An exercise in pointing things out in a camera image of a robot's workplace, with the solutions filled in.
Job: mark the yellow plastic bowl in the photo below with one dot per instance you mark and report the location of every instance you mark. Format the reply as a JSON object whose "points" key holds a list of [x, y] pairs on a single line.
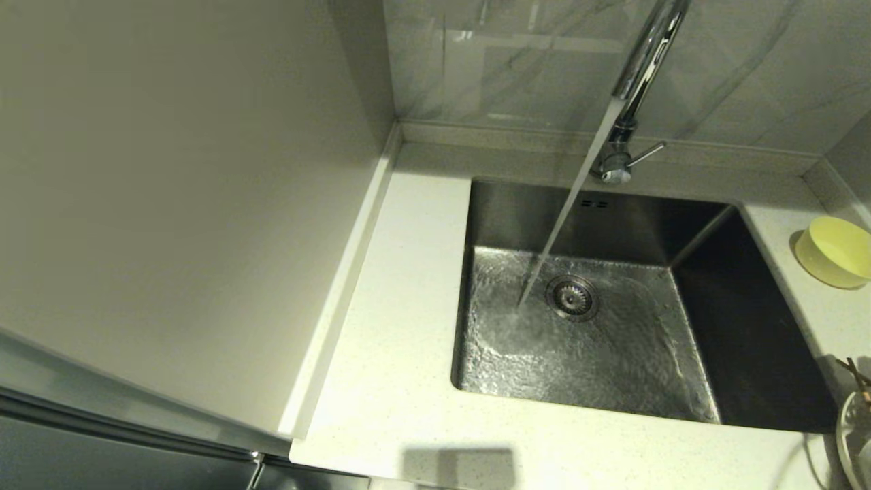
{"points": [[837, 250]]}

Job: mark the round metal drain strainer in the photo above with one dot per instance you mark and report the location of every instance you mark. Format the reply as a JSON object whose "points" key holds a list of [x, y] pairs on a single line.
{"points": [[572, 297]]}

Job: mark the cream white round plate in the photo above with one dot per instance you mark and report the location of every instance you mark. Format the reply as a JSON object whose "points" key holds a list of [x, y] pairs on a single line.
{"points": [[850, 442]]}

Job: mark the chrome kitchen faucet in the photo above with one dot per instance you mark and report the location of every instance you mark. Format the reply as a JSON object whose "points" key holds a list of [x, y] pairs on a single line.
{"points": [[643, 61]]}

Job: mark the grey tall cabinet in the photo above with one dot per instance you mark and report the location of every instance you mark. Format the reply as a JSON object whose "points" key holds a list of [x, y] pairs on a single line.
{"points": [[170, 204]]}

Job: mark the stainless steel sink basin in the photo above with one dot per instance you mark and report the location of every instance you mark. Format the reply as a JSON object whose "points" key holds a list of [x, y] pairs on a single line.
{"points": [[612, 354]]}

